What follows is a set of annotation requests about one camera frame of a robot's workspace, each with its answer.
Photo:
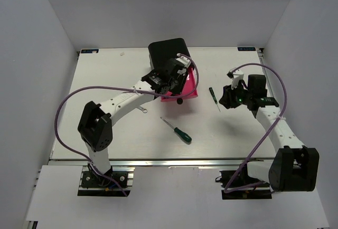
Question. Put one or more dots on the small precision screwdriver left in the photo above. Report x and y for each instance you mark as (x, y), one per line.
(214, 97)

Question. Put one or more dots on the aluminium table rail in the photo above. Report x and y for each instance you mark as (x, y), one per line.
(204, 162)

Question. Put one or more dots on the right blue label sticker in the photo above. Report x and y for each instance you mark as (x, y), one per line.
(246, 49)

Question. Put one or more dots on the left blue label sticker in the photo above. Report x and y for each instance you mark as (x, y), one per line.
(89, 51)

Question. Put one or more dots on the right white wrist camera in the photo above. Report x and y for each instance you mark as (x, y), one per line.
(236, 75)

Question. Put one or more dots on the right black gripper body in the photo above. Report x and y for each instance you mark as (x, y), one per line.
(243, 95)

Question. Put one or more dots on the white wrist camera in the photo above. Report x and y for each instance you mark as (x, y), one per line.
(236, 75)
(185, 60)

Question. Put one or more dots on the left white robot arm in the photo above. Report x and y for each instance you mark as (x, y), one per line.
(97, 120)

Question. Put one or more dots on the large green handle screwdriver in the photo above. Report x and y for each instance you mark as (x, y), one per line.
(181, 134)

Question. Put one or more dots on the blue label sticker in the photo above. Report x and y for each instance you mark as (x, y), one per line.
(246, 49)
(89, 51)

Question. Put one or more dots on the pink drawer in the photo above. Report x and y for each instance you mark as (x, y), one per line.
(188, 87)

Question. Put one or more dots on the black drawer cabinet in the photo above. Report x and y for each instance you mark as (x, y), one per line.
(161, 51)

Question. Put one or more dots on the silver wrench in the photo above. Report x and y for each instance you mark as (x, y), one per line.
(144, 110)

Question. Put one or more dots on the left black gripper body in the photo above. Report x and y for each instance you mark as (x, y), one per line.
(176, 85)

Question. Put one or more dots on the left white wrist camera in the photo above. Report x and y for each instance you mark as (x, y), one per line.
(185, 60)

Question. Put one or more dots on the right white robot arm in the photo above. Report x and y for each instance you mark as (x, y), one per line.
(295, 166)

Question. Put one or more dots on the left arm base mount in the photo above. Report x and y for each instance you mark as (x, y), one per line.
(119, 183)

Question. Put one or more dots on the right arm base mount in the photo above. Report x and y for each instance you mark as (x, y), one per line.
(243, 187)

